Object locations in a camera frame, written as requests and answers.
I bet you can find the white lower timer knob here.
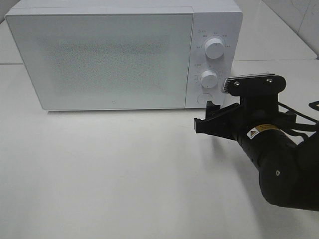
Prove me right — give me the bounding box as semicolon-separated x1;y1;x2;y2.
200;70;218;89

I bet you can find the white upper power knob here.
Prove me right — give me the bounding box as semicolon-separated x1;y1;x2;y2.
204;37;225;59

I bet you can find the round white door-release button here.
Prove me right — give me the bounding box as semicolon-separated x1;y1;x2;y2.
197;93;212;106

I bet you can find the black wrist camera with heatsink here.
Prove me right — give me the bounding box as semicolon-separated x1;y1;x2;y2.
221;73;287;97

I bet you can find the black camera cable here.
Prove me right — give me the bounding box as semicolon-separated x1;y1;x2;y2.
278;100;319;137

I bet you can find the white microwave oven body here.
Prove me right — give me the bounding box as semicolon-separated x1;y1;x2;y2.
5;0;243;111

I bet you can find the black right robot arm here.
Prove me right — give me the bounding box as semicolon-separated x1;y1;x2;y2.
194;95;319;211

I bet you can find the white microwave door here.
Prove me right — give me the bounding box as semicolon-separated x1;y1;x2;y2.
7;14;193;111

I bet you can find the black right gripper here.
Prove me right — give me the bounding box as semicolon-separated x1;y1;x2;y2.
194;96;297;141

